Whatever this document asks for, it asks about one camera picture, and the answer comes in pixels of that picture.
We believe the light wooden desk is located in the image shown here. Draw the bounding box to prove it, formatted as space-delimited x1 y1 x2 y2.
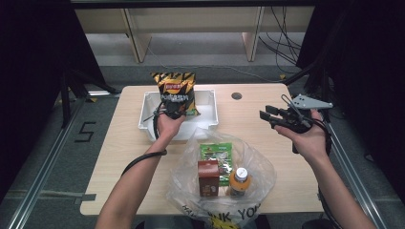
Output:
75 6 316 64

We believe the bundle of black cables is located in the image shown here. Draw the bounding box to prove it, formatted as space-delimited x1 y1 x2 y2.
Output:
257 6 304 74

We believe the person's left hand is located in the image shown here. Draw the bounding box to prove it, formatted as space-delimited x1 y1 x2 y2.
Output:
156 109 186 144

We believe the clear plastic bag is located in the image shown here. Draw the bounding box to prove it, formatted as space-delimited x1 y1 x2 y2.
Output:
165 127 277 229

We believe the black curtain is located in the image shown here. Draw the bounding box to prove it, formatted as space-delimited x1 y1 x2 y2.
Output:
295 0 405 204
0 0 108 201

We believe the brown carton box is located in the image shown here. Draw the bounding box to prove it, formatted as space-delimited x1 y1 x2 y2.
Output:
197 159 222 198

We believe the white plastic bin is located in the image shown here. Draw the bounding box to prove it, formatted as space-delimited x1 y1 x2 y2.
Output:
138 89 220 142

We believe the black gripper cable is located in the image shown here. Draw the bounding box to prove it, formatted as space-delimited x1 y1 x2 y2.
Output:
313 117 343 229
120 101 168 177

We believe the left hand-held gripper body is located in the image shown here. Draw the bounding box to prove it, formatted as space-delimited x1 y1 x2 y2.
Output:
161 96 187 121

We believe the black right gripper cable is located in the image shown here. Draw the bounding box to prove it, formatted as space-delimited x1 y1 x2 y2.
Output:
313 117 343 229

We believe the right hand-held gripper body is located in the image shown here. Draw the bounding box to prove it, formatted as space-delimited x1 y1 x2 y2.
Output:
280 94 334 134

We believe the orange juice bottle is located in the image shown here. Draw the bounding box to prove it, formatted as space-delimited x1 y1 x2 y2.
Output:
228 166 252 197

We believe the aluminium floor rail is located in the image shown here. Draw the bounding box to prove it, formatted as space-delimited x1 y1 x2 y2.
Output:
318 120 388 229
6 98 89 229

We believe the green seaweed packet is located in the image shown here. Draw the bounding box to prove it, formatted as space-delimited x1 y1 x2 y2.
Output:
199 142 234 187

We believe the person's right hand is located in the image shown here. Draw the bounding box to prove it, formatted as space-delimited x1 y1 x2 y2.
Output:
274 110 329 163

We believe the black yellow chips packet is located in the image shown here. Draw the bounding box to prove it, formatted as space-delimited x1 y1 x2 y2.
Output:
150 72 201 117

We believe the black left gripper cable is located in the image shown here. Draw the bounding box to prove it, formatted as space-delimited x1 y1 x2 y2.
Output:
120 101 168 177

